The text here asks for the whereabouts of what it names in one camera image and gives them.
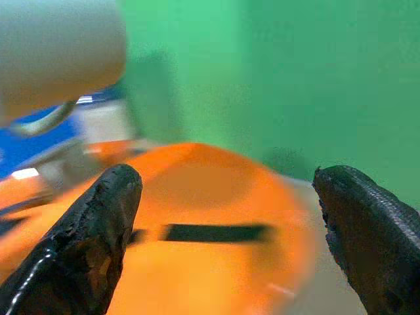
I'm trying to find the green cloth backdrop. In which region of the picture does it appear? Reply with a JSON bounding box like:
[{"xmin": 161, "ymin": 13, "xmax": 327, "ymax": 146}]
[{"xmin": 115, "ymin": 0, "xmax": 420, "ymax": 211}]

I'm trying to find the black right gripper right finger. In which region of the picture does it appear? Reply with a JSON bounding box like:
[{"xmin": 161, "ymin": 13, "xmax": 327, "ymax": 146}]
[{"xmin": 312, "ymin": 165, "xmax": 420, "ymax": 315}]

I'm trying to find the orange plastic basket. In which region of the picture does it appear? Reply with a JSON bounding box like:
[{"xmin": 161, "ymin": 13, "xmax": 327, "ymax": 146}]
[{"xmin": 0, "ymin": 141, "xmax": 316, "ymax": 315}]

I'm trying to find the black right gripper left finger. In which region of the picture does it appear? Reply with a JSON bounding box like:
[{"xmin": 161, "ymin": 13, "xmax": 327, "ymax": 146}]
[{"xmin": 0, "ymin": 163, "xmax": 144, "ymax": 315}]

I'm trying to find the blue box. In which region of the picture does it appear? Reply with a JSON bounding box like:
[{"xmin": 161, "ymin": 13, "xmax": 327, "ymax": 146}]
[{"xmin": 0, "ymin": 85, "xmax": 127, "ymax": 180}]

